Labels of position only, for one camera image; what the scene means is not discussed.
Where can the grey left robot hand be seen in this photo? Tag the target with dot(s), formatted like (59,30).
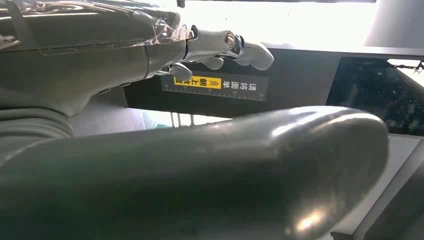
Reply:
(82,66)

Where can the black inbound scanner machine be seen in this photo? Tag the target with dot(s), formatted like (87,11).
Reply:
(298,82)

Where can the black and yellow ruler sticker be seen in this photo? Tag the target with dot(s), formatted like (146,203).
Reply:
(215,86)

